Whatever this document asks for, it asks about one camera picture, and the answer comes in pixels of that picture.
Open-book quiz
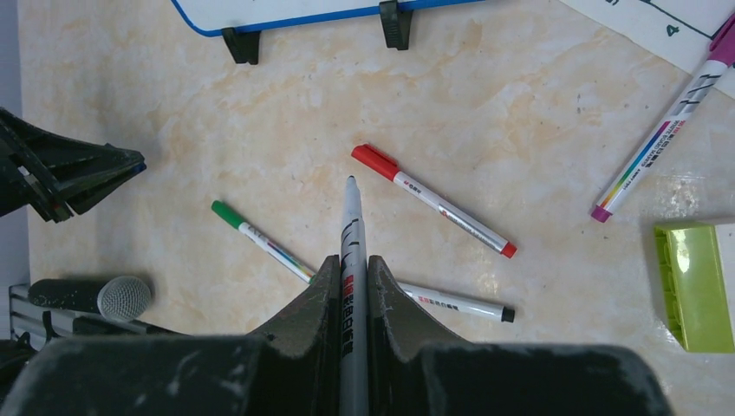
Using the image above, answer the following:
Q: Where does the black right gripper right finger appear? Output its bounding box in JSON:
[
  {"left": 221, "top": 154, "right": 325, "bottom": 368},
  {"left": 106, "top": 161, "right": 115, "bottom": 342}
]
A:
[{"left": 368, "top": 256, "right": 673, "bottom": 415}]

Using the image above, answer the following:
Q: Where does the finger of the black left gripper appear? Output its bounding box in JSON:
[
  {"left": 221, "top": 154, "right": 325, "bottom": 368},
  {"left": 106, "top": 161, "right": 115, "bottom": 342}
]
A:
[
  {"left": 66, "top": 163, "right": 141, "bottom": 215},
  {"left": 1, "top": 107, "right": 144, "bottom": 190}
]

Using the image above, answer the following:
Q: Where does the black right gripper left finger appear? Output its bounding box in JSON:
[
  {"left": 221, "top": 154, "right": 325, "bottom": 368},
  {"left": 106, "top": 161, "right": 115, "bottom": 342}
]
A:
[{"left": 1, "top": 256, "right": 340, "bottom": 415}]

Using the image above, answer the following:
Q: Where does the blue marker pen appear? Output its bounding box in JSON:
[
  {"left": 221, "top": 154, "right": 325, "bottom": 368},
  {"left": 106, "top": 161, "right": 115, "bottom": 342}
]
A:
[{"left": 339, "top": 176, "right": 369, "bottom": 415}]

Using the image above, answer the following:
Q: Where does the blue framed whiteboard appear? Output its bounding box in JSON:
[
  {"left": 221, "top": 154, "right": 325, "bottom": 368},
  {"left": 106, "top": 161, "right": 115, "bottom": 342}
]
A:
[{"left": 172, "top": 0, "right": 467, "bottom": 65}]

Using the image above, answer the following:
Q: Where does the green marker pen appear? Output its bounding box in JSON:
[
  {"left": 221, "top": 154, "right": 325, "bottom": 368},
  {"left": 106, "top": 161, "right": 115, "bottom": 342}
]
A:
[{"left": 211, "top": 200, "right": 315, "bottom": 284}]

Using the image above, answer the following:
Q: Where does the black microphone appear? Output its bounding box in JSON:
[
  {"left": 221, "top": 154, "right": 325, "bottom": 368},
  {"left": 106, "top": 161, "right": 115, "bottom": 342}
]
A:
[{"left": 28, "top": 276, "right": 153, "bottom": 322}]

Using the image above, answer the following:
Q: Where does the black marker pen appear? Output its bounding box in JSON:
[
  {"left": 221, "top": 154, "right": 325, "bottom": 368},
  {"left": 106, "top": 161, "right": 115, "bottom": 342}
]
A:
[{"left": 398, "top": 283, "right": 516, "bottom": 323}]

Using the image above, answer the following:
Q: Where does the red marker pen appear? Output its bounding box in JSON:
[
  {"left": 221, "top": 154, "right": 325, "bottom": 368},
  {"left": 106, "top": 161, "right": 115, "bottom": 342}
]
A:
[{"left": 351, "top": 144, "right": 517, "bottom": 258}]

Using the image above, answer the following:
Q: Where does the lime green toy brick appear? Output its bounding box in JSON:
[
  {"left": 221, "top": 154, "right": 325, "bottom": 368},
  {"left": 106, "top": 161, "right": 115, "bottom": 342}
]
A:
[{"left": 654, "top": 218, "right": 734, "bottom": 354}]

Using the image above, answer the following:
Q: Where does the purple marker pen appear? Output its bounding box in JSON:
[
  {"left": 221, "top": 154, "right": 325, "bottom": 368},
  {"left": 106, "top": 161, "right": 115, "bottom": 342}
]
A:
[{"left": 590, "top": 16, "right": 734, "bottom": 223}]

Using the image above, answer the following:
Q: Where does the green white chessboard mat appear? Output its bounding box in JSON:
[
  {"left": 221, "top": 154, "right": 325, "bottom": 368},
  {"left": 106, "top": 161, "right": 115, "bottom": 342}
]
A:
[{"left": 563, "top": 0, "right": 734, "bottom": 75}]

